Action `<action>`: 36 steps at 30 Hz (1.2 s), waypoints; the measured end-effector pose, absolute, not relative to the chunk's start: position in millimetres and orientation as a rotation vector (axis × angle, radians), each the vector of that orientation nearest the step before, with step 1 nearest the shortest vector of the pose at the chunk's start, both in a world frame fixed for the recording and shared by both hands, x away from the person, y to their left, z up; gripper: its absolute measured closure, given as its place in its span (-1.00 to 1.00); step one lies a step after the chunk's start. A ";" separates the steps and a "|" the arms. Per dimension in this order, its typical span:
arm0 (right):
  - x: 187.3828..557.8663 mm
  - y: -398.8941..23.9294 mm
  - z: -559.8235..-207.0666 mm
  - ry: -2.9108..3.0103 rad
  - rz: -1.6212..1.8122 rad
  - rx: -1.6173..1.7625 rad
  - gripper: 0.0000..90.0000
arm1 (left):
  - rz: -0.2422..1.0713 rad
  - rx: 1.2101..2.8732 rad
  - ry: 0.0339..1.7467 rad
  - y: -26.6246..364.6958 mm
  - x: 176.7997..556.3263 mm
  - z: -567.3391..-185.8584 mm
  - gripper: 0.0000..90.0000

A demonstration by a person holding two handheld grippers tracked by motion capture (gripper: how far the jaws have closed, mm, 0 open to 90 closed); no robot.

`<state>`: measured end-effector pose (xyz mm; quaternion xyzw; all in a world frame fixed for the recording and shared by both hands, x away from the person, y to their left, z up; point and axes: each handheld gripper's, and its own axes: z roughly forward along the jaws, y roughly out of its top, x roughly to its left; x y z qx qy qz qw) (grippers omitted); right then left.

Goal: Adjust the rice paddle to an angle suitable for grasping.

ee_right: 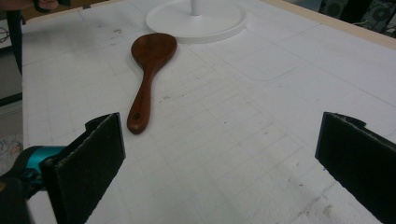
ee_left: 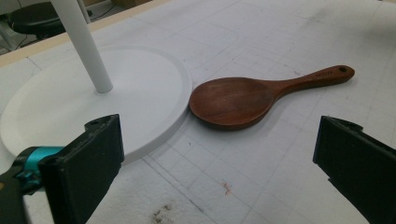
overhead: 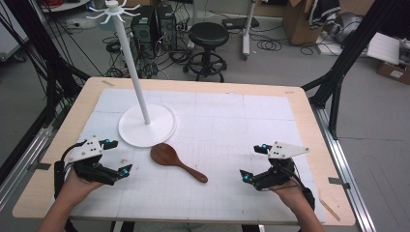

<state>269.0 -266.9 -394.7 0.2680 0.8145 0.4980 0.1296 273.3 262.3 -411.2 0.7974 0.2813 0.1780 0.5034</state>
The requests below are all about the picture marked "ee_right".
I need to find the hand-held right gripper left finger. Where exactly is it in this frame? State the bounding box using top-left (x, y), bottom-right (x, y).
top-left (41, 112), bottom-right (126, 224)

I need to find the wooden table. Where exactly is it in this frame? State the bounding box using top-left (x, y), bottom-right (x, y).
top-left (24, 0), bottom-right (396, 50)

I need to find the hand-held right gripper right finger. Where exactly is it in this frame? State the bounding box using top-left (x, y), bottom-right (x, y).
top-left (315, 111), bottom-right (396, 224)

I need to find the black computer tower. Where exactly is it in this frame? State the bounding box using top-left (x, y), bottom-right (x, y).
top-left (361, 0), bottom-right (396, 35)

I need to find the black upright bar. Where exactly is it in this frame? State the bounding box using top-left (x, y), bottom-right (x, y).
top-left (6, 8), bottom-right (23, 76)

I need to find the white grid mat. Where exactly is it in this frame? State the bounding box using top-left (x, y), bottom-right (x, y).
top-left (21, 0), bottom-right (396, 224)

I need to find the brown wooden spoon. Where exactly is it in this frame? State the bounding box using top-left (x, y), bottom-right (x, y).
top-left (126, 32), bottom-right (178, 135)

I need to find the white utensil stand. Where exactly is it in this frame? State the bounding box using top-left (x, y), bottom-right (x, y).
top-left (145, 0), bottom-right (248, 45)

